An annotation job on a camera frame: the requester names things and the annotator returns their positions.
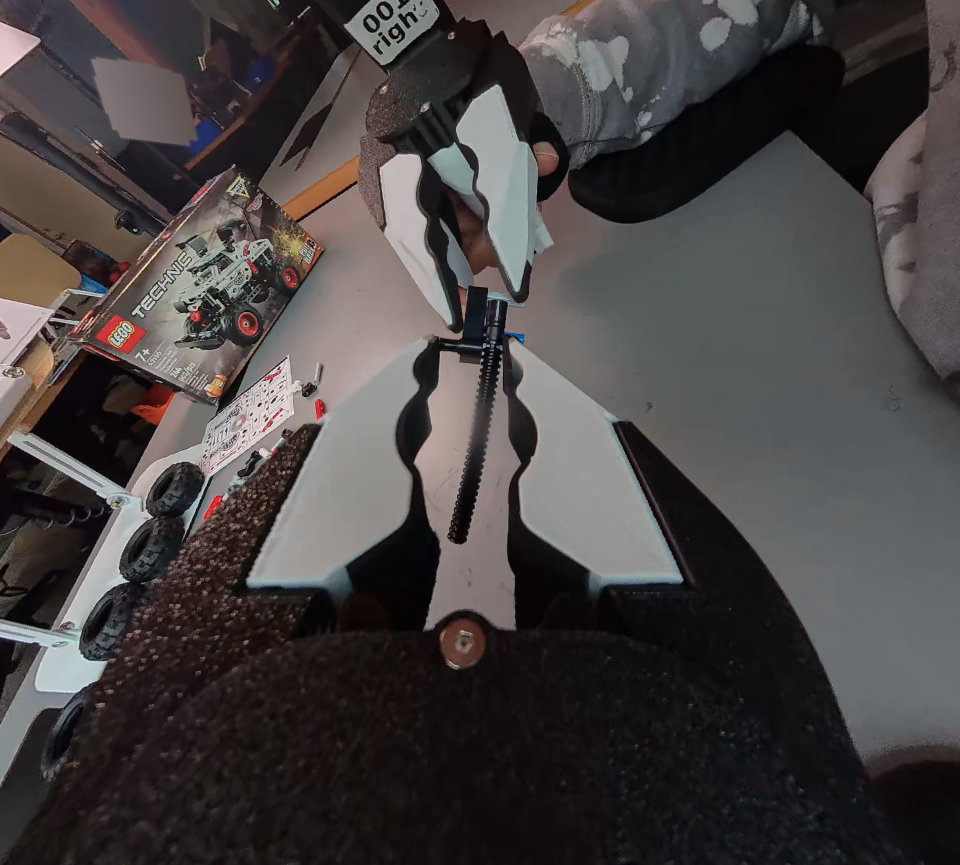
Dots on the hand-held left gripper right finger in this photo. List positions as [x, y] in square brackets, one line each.
[600, 497]

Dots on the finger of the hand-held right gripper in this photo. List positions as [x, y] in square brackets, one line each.
[405, 220]
[510, 190]

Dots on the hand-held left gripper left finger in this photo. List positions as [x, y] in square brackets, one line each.
[337, 497]

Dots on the black connector brick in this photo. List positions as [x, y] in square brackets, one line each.
[474, 321]

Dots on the black ribbed Lego axle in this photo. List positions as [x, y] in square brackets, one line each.
[480, 430]

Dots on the person's right forearm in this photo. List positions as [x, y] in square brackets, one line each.
[712, 2]

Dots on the grey desk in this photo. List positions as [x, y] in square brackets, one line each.
[712, 355]

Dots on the person's right hand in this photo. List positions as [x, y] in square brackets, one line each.
[469, 235]

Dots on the scattered red white toy bricks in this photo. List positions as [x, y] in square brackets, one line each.
[320, 409]

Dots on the sticker sheet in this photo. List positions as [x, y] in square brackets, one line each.
[247, 415]

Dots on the black toy tire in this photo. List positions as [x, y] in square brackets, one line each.
[116, 621]
[67, 730]
[175, 488]
[150, 548]

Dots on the orange storage bin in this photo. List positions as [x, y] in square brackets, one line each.
[154, 404]

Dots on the toy truck set box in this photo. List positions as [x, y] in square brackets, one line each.
[187, 310]

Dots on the row of black tires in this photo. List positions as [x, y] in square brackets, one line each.
[75, 469]

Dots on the instruction booklet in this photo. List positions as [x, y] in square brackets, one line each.
[22, 332]

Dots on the wooden divider board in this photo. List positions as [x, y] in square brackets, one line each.
[37, 272]

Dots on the person's grey mottled hoodie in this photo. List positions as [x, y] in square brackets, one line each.
[915, 242]

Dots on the white light panel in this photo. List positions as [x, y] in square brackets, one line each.
[15, 47]

